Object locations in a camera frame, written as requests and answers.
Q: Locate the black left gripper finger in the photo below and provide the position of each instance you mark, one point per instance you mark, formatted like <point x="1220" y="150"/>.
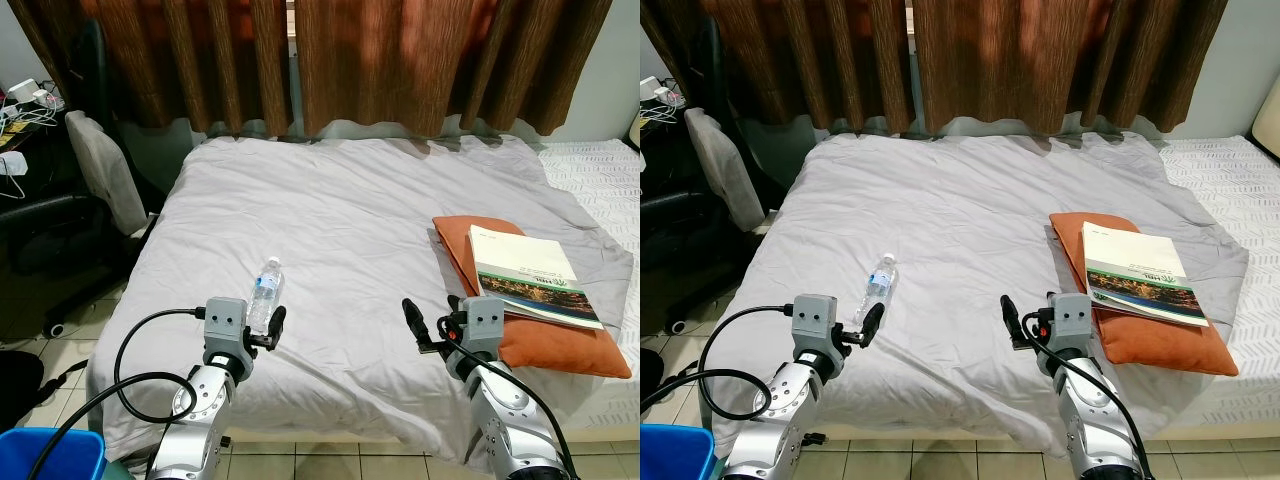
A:
<point x="873" y="320"/>
<point x="278" y="322"/>

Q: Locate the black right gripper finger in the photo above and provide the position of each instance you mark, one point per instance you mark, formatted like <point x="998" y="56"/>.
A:
<point x="1012" y="318"/>
<point x="415" y="322"/>

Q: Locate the clear plastic water bottle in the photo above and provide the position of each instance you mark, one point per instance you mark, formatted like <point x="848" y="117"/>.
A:
<point x="880" y="285"/>
<point x="266" y="290"/>

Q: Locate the white book with green cover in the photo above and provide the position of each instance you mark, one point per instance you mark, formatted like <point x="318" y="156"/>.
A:
<point x="1130" y="255"/>
<point x="520" y="260"/>

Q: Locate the grey bed blanket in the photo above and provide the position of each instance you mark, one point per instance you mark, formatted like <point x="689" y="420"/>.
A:
<point x="960" y="220"/>
<point x="350" y="220"/>

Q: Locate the orange pillow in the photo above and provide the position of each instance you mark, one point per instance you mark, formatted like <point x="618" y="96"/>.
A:
<point x="560" y="350"/>
<point x="1170" y="350"/>

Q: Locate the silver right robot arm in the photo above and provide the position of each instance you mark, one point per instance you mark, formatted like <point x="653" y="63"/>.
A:
<point x="1090" y="420"/>
<point x="510" y="420"/>

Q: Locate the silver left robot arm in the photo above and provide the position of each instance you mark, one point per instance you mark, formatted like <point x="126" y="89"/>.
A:
<point x="785" y="410"/>
<point x="200" y="410"/>

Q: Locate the black bag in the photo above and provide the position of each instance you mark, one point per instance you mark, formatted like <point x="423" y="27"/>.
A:
<point x="20" y="385"/>
<point x="650" y="370"/>

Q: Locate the grey cloth on chair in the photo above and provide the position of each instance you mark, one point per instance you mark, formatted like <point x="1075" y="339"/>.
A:
<point x="725" y="170"/>
<point x="110" y="170"/>

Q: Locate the black office chair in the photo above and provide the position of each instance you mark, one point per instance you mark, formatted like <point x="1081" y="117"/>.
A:
<point x="670" y="230"/>
<point x="50" y="225"/>

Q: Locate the blue plastic bin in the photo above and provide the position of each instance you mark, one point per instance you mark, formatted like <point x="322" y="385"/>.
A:
<point x="675" y="455"/>
<point x="50" y="455"/>

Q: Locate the white patterned mattress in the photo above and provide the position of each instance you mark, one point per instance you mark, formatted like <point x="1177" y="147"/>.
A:
<point x="600" y="180"/>
<point x="1230" y="180"/>

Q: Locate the brown striped curtain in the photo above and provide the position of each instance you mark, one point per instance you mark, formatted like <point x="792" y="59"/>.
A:
<point x="420" y="60"/>
<point x="1040" y="60"/>
<point x="150" y="60"/>
<point x="780" y="60"/>

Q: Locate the white charger plug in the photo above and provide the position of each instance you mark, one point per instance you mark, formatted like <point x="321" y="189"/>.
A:
<point x="48" y="98"/>
<point x="672" y="97"/>

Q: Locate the white adapter box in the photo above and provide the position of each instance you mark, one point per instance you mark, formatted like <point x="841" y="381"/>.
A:
<point x="12" y="163"/>

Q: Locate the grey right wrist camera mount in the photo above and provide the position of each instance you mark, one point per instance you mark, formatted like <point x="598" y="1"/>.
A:
<point x="1072" y="318"/>
<point x="485" y="320"/>

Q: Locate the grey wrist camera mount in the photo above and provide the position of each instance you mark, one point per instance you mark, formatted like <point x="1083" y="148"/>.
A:
<point x="485" y="320"/>
<point x="815" y="318"/>
<point x="1072" y="318"/>
<point x="225" y="320"/>

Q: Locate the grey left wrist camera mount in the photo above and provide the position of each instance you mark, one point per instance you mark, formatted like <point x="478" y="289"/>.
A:
<point x="225" y="320"/>
<point x="815" y="318"/>

